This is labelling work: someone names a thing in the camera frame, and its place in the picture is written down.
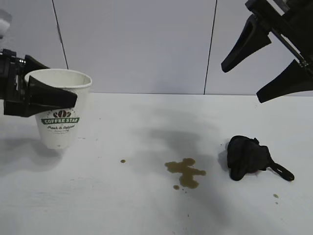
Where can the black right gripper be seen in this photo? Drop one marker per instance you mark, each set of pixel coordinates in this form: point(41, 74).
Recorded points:
point(296, 24)

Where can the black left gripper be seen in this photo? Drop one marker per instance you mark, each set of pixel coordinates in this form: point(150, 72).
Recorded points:
point(12, 93)

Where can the white Coffee Star paper cup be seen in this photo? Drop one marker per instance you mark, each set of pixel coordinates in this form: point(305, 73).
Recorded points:
point(61, 132)

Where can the brown coffee spill puddle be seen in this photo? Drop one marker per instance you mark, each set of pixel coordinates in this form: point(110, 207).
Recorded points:
point(185, 171)

